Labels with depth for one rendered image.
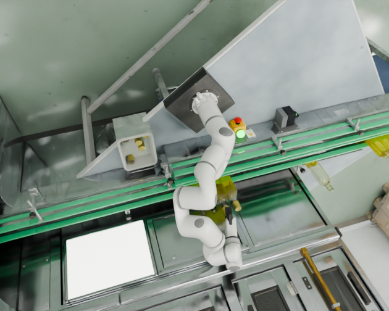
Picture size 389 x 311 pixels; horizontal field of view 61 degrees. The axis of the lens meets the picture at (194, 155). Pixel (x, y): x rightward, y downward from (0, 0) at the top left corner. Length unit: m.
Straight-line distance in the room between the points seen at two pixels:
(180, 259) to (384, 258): 4.23
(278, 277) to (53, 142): 1.67
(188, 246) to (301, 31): 1.16
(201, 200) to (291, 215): 0.83
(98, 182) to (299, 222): 1.09
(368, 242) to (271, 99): 4.09
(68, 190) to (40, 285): 0.47
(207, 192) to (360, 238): 4.60
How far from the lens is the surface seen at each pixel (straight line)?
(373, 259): 5.52
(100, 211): 1.80
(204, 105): 1.50
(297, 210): 1.93
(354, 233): 5.64
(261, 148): 1.78
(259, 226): 1.83
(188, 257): 1.69
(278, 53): 1.68
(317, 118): 1.99
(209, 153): 1.26
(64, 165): 2.26
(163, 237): 1.75
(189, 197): 1.19
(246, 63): 1.63
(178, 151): 1.72
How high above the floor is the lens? 2.01
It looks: 42 degrees down
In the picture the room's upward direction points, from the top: 158 degrees clockwise
